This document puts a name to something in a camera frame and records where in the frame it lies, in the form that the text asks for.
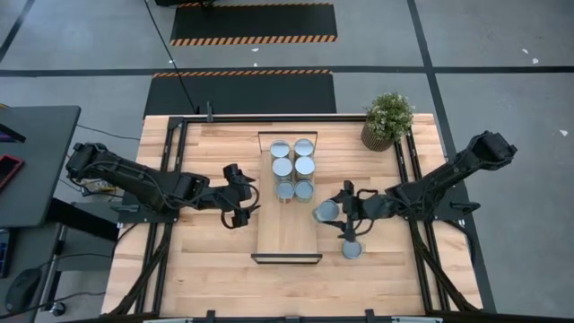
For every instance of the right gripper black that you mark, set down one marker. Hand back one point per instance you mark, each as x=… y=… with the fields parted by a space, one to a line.
x=365 y=207

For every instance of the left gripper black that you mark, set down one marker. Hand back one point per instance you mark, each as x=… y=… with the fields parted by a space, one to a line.
x=228 y=197

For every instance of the tin can red white label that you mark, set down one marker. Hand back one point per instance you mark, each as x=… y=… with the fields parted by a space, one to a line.
x=285 y=190

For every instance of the tin can Carrots label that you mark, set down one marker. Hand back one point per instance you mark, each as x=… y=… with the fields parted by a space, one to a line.
x=282 y=167

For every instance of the tin can yellow-green label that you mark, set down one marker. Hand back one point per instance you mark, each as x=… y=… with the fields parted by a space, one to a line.
x=280 y=148

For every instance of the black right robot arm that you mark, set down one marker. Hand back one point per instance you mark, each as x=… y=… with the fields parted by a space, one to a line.
x=439 y=184

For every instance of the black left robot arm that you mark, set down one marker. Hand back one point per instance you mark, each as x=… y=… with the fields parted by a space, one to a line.
x=148 y=184

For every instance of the wooden shelf with black ends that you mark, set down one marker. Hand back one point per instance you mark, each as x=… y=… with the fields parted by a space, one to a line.
x=287 y=233

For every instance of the black mat with hazard stripes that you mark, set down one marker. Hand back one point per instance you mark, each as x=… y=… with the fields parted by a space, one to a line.
x=240 y=94
x=253 y=22

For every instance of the potted green plant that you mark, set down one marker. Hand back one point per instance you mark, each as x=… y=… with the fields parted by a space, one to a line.
x=388 y=119

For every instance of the black desk foot bar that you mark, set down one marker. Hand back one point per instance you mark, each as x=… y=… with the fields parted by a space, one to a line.
x=85 y=220

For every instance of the dark grey desk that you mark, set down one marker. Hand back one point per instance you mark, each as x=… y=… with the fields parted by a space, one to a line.
x=40 y=188
x=27 y=251

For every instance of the black caster wheel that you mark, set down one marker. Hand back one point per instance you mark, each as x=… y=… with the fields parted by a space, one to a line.
x=57 y=308

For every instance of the red-edged tablet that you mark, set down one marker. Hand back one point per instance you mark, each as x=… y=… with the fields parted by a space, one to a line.
x=9 y=168

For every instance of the black flat device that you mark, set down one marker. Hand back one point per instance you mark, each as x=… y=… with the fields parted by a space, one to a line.
x=11 y=134

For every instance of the black computer mouse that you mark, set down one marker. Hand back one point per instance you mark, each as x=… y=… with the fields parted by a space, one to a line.
x=22 y=289

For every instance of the dark keyboard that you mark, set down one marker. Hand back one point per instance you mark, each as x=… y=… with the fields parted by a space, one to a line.
x=3 y=251

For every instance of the black metal table frame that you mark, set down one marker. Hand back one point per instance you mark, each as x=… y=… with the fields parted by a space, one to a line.
x=269 y=119

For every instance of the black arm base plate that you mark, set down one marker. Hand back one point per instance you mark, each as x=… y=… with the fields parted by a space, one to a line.
x=453 y=211
x=148 y=217

